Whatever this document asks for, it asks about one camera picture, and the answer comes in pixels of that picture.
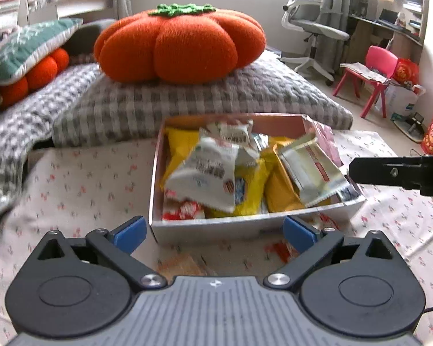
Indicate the orange pumpkin cushion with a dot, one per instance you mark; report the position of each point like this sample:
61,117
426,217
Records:
180,47

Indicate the yellow packet with blue print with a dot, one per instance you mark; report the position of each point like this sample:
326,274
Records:
252,183

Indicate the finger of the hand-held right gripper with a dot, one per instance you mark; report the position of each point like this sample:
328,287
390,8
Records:
379,171

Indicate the pink clear snack packet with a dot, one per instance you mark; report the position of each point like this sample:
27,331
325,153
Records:
326,140

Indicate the white packet with blue print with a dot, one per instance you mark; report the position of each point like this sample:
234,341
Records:
250,155

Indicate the cream packet with red label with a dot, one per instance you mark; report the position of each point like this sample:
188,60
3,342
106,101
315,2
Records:
310,173

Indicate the dark wooden desk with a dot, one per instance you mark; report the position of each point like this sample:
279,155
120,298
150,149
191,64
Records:
361,39

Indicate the red and white packet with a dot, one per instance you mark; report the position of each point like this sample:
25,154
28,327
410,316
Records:
184,211

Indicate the black floor device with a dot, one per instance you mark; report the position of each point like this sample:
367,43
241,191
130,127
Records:
413,124

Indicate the small orange segmented cushion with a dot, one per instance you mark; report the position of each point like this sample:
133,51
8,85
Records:
39,74

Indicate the grey office chair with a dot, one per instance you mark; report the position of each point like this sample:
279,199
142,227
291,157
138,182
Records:
321,27

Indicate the small white red packet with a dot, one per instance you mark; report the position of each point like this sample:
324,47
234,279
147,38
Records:
234,135

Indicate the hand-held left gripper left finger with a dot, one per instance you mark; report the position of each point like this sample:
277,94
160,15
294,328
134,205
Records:
131,232

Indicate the white paper bag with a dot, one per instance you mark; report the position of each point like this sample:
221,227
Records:
400,101

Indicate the pink child chair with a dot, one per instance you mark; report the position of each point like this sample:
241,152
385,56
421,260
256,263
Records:
380,57

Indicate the red gift bag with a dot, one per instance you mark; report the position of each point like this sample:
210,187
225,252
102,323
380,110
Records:
406,74

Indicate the pink cardboard box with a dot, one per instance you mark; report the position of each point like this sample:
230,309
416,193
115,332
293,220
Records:
216,229

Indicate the white nut snack packet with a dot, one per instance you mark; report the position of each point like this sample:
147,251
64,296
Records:
202,173

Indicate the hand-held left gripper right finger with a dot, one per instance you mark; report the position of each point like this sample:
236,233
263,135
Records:
299,232

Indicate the large yellow snack packet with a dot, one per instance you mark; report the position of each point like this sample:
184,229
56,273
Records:
278,191
178,147

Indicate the newspaper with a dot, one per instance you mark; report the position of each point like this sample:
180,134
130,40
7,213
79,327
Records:
364,72

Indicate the grey checked blanket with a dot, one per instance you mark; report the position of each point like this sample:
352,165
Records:
21,126

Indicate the grey checked pillow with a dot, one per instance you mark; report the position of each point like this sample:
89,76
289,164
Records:
238,97

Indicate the teal snowflake pillow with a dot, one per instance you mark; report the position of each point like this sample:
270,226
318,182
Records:
25,47

